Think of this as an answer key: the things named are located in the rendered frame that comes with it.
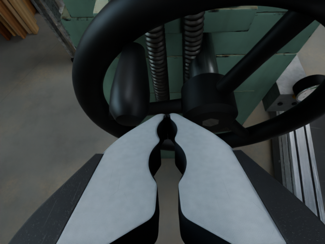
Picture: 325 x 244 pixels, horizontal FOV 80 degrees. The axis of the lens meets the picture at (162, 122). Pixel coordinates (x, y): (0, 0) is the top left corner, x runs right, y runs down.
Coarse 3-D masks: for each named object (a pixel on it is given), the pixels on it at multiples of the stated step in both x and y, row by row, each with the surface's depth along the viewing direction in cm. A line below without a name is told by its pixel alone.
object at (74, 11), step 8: (64, 0) 29; (72, 0) 29; (80, 0) 29; (88, 0) 29; (72, 8) 30; (80, 8) 30; (88, 8) 30; (264, 8) 31; (272, 8) 31; (280, 8) 31; (72, 16) 32; (80, 16) 32; (88, 16) 32
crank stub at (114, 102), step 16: (128, 48) 13; (144, 48) 14; (128, 64) 12; (144, 64) 13; (128, 80) 11; (144, 80) 12; (112, 96) 11; (128, 96) 11; (144, 96) 12; (112, 112) 11; (128, 112) 11; (144, 112) 12
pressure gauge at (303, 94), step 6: (306, 78) 40; (312, 78) 39; (318, 78) 39; (324, 78) 39; (300, 84) 40; (306, 84) 39; (312, 84) 39; (318, 84) 38; (294, 90) 42; (300, 90) 40; (306, 90) 39; (312, 90) 40; (294, 96) 46; (300, 96) 42; (306, 96) 42
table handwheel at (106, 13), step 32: (128, 0) 11; (160, 0) 11; (192, 0) 11; (224, 0) 11; (256, 0) 11; (288, 0) 11; (320, 0) 11; (96, 32) 13; (128, 32) 12; (288, 32) 13; (96, 64) 15; (192, 64) 24; (256, 64) 16; (96, 96) 19; (192, 96) 20; (224, 96) 20; (320, 96) 21; (128, 128) 28; (256, 128) 30; (288, 128) 26
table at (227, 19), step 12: (96, 0) 22; (96, 12) 21; (216, 12) 21; (228, 12) 21; (240, 12) 21; (252, 12) 21; (168, 24) 22; (180, 24) 22; (204, 24) 22; (216, 24) 22; (228, 24) 23; (240, 24) 23
